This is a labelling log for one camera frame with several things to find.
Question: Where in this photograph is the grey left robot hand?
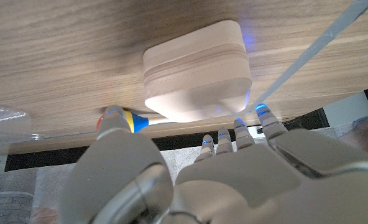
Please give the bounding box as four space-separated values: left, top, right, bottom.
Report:
58 104 368 224

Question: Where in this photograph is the beige jewelry box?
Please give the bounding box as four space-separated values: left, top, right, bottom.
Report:
142 19 253 123

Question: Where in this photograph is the clear plastic clamshell container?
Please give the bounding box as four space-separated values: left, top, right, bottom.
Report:
0 102 44 156

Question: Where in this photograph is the white power strip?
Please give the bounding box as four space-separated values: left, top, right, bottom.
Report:
247 124 265 135

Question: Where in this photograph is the white panel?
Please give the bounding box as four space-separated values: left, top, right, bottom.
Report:
322 90 368 128

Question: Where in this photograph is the colourful wooden maraca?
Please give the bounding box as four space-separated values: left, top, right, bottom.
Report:
95 109 171 134

